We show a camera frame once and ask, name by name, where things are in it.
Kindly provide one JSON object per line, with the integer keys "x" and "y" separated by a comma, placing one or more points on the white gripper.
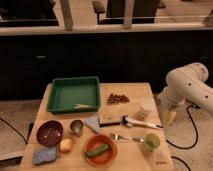
{"x": 167, "y": 111}

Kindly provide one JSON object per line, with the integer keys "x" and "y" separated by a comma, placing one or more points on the bunch of red grapes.
{"x": 116, "y": 99}

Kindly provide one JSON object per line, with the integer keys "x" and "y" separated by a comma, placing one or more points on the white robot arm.
{"x": 185, "y": 83}

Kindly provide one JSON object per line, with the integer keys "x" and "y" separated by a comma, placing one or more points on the green plastic cup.
{"x": 152, "y": 142}

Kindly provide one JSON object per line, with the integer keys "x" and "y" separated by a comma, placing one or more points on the small metal cup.
{"x": 76, "y": 127}

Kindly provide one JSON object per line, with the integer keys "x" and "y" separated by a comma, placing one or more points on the black spatula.
{"x": 106, "y": 124}

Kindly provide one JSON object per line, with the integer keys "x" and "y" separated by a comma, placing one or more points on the silver fork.
{"x": 118, "y": 137}

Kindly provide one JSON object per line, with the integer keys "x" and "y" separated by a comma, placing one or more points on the green cucumber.
{"x": 101, "y": 149}

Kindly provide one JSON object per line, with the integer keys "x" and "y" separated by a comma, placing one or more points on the grey blue cloth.
{"x": 93, "y": 123}

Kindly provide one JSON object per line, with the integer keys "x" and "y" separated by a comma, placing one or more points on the orange bowl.
{"x": 103, "y": 159}

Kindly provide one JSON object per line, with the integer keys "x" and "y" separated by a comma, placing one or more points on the green plastic tray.
{"x": 74, "y": 95}

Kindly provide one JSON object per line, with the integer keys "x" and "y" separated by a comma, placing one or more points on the dark red bowl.
{"x": 50, "y": 133}

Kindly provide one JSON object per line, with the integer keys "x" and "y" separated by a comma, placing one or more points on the blue sponge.
{"x": 44, "y": 155}

